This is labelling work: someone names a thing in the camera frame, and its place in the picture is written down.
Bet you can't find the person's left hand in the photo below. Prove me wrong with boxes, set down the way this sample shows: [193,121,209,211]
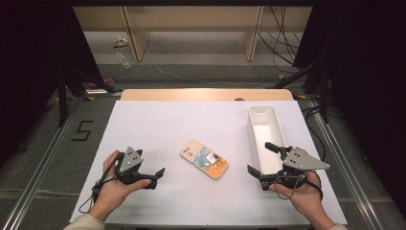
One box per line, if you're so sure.
[90,149,152,221]

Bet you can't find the hand-held gripper cable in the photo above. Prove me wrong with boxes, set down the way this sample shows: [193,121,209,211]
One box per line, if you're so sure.
[79,152,126,215]
[273,170,324,201]

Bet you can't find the pink packet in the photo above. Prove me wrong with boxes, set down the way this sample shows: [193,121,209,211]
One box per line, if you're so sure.
[88,76,117,90]

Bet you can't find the black curtain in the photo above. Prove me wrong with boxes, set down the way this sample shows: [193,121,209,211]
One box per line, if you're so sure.
[293,0,406,219]
[0,0,104,167]

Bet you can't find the black metal stand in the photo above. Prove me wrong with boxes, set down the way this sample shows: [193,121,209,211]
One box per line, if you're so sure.
[56,65,124,128]
[273,60,329,125]

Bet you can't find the clear plastic bottle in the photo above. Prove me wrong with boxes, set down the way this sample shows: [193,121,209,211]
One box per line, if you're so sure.
[115,52,132,70]

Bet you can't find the white plastic storage box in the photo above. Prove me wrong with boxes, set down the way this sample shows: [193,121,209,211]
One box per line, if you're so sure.
[247,105,288,177]

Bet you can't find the orange patterned phone case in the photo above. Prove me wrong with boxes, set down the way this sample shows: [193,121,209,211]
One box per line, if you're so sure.
[179,139,230,180]

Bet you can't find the bundle of black cables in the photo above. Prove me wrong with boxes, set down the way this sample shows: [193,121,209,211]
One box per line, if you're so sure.
[258,5,305,75]

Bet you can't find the white table cover sheet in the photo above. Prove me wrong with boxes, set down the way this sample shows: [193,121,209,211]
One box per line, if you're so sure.
[69,100,349,226]

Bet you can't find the wooden shelf unit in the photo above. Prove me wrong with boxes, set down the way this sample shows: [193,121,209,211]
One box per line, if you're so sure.
[72,5,313,62]

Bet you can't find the right hand-held gripper cable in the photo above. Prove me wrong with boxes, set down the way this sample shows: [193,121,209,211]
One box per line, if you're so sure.
[273,170,324,201]

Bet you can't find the left hand-held gripper cable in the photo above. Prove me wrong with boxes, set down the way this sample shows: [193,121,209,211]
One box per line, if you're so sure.
[79,152,126,215]

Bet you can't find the person's right hand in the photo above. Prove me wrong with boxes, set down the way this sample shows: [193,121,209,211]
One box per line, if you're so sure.
[269,146,324,222]

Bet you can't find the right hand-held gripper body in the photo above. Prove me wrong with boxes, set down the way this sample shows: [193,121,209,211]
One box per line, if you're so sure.
[259,146,331,192]

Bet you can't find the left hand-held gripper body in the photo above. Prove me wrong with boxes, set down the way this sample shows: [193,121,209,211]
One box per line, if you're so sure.
[114,146,159,190]

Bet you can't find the metal floor rail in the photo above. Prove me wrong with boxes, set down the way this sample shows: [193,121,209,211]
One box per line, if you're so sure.
[0,95,80,230]
[305,99,386,230]

